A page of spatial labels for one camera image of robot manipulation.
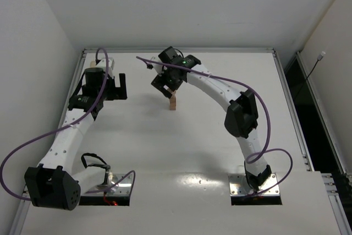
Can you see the metal base plate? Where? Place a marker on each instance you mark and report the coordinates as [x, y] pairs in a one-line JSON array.
[[123, 188], [239, 187]]

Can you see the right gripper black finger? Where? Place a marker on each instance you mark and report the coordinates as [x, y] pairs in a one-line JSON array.
[[169, 90], [160, 87]]

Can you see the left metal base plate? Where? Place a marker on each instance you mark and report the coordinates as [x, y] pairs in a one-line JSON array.
[[123, 188]]

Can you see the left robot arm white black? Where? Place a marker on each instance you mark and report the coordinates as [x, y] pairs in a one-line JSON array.
[[52, 184]]

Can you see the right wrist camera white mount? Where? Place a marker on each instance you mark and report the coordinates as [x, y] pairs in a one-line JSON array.
[[156, 65]]

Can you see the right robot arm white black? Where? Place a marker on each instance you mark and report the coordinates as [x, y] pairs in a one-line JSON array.
[[240, 106]]

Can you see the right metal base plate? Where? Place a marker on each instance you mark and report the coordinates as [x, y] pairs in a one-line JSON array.
[[239, 187]]

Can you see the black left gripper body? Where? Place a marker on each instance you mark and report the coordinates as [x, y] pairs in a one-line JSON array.
[[116, 92]]

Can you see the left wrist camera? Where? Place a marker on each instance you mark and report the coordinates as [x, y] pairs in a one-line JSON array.
[[102, 64]]

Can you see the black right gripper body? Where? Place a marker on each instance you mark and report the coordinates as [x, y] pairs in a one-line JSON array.
[[160, 84]]

